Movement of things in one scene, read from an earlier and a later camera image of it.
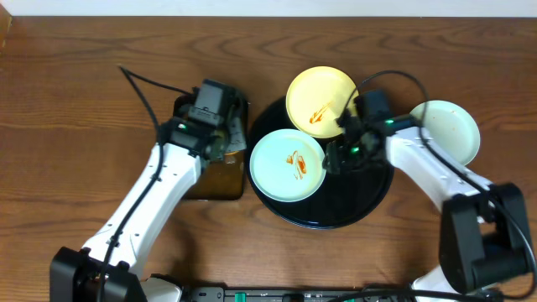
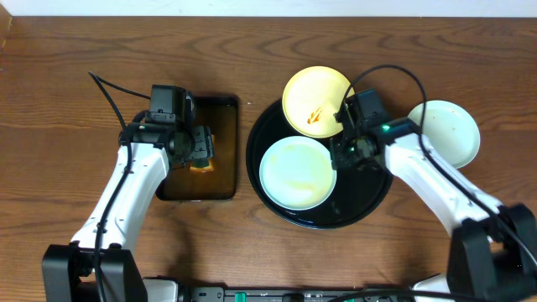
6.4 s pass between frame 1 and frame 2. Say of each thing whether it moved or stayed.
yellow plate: stayed
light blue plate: moved
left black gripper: moved
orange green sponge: moved
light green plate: stayed
